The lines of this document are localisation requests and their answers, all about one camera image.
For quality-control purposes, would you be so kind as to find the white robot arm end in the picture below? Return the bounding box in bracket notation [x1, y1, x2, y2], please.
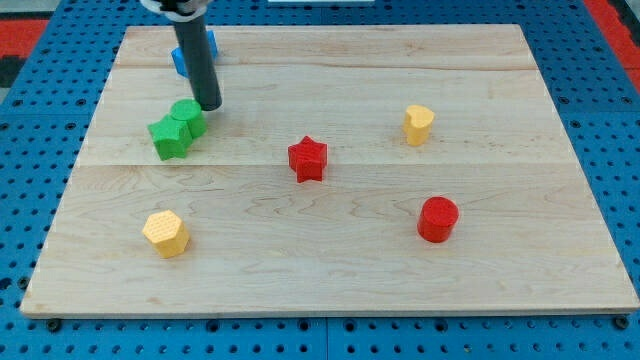
[140, 0, 212, 22]

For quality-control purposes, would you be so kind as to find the red star block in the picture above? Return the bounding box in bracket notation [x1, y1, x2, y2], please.
[288, 136, 328, 183]

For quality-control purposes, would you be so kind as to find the green star block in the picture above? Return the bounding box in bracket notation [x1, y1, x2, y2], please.
[147, 115, 193, 161]

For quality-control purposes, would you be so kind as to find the yellow heart block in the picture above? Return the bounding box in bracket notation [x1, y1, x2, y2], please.
[402, 105, 435, 146]

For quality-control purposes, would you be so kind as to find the red cylinder block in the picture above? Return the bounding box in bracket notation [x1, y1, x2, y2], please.
[417, 196, 459, 243]

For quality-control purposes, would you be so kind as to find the green cylinder block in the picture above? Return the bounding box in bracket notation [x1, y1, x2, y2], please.
[169, 99, 207, 139]

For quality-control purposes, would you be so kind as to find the yellow hexagon block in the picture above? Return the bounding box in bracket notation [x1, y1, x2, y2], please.
[142, 210, 190, 258]

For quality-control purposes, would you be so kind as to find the blue block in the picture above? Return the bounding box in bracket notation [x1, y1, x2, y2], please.
[171, 30, 218, 78]

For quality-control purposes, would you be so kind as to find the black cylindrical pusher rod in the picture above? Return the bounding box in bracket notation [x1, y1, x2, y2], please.
[173, 15, 222, 111]

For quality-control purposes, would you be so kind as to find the wooden board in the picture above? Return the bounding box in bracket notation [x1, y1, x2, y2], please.
[20, 24, 639, 319]

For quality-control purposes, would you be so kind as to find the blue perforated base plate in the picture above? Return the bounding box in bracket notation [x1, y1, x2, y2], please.
[1, 0, 639, 359]

